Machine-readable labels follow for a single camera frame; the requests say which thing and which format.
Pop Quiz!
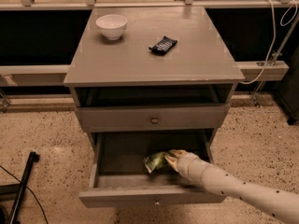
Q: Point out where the grey wooden drawer cabinet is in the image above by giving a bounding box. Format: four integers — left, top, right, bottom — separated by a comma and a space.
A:
64, 6, 246, 209

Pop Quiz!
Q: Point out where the white ceramic bowl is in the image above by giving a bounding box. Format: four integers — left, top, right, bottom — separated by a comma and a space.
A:
95, 14, 128, 40

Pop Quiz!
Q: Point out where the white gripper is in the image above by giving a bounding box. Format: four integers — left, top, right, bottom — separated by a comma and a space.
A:
164, 149, 209, 185

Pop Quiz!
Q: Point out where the closed grey upper drawer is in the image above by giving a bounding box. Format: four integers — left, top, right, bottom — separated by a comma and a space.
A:
76, 105, 230, 133

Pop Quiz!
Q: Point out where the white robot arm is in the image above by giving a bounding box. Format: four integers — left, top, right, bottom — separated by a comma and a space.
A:
165, 149, 299, 224

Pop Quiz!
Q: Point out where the metal railing frame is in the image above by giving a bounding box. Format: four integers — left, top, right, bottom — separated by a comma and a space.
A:
0, 0, 299, 114

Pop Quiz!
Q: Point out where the black floor cable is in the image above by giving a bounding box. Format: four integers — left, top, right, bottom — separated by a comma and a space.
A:
0, 164, 50, 224

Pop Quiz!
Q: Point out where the dark blue snack bar wrapper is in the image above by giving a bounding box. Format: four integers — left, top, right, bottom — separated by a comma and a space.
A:
149, 36, 177, 56

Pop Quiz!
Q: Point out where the green jalapeno chip bag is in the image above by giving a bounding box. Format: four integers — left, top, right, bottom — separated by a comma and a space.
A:
143, 151, 172, 174

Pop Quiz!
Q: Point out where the open grey lower drawer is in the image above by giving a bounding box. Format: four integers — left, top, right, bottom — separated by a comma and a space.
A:
78, 130, 224, 208

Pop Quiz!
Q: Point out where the black metal stand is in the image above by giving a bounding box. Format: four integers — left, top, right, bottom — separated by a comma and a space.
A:
0, 151, 39, 224

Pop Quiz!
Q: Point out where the round brass drawer knob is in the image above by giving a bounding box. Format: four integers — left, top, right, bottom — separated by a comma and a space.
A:
150, 117, 159, 124

